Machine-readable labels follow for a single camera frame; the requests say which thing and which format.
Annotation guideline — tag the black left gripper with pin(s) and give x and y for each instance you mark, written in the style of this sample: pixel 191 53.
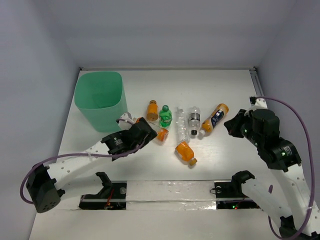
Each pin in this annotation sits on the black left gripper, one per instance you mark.
pixel 144 130

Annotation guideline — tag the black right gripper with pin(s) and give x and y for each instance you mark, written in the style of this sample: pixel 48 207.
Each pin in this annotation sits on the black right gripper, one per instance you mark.
pixel 232 124

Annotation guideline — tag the orange blue label drink bottle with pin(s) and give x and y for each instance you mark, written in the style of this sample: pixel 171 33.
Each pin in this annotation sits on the orange blue label drink bottle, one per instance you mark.
pixel 211 122

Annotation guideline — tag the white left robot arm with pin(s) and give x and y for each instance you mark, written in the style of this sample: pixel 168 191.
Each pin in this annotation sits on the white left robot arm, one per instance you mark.
pixel 48 183

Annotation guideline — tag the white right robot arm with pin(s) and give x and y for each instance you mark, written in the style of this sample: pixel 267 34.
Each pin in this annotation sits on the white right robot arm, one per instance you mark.
pixel 299 218

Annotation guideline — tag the green plastic bin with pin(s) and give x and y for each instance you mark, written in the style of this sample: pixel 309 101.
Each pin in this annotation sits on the green plastic bin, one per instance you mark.
pixel 101 98

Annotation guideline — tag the orange juice bottle gold cap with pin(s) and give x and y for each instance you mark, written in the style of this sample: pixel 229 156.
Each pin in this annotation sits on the orange juice bottle gold cap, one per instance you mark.
pixel 152 111

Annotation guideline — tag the green plastic soda bottle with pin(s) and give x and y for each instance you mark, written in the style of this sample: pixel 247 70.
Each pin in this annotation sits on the green plastic soda bottle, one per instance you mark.
pixel 165 116

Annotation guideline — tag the clear crushed water bottle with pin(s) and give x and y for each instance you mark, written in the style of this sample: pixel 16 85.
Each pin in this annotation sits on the clear crushed water bottle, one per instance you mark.
pixel 182 126

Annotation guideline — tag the clear bottle black cap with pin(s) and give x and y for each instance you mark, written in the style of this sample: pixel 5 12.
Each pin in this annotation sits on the clear bottle black cap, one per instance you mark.
pixel 194 120

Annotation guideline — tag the small orange juice bottle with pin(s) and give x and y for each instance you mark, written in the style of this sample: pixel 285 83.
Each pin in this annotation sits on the small orange juice bottle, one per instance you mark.
pixel 185 153

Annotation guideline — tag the silver foil tape strip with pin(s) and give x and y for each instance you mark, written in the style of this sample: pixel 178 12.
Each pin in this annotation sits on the silver foil tape strip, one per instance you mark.
pixel 170 195

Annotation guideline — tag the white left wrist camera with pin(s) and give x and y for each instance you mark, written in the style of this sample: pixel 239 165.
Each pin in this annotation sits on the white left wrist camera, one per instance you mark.
pixel 126 118

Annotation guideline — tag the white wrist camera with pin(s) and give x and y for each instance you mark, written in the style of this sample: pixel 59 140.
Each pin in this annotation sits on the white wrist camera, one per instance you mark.
pixel 257 103
pixel 126 118

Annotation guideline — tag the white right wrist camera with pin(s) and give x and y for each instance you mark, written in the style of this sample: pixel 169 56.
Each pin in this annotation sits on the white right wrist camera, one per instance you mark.
pixel 257 103

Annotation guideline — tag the aluminium table edge rail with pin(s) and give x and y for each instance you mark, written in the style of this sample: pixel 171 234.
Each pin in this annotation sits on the aluminium table edge rail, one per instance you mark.
pixel 256 82

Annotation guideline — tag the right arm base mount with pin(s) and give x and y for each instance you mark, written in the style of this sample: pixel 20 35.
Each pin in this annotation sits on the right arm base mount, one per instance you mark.
pixel 229 195

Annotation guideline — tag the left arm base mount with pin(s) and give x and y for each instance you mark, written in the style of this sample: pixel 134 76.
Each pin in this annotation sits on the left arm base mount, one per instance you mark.
pixel 112 195

